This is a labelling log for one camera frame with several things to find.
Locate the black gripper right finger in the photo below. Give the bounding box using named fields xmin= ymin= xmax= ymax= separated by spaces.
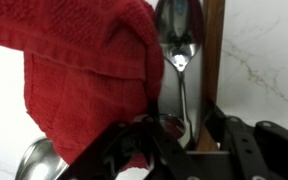
xmin=203 ymin=102 xmax=288 ymax=180

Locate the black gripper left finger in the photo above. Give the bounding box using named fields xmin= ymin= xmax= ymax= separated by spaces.
xmin=55 ymin=99 xmax=202 ymax=180

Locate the silver spoon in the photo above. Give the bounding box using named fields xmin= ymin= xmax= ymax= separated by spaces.
xmin=14 ymin=137 xmax=70 ymax=180
xmin=153 ymin=0 xmax=206 ymax=150

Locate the red knitted cloth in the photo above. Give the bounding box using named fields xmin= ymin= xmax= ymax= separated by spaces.
xmin=0 ymin=0 xmax=166 ymax=172

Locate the brown wooden spatula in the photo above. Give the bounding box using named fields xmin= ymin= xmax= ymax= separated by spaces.
xmin=195 ymin=0 xmax=227 ymax=153

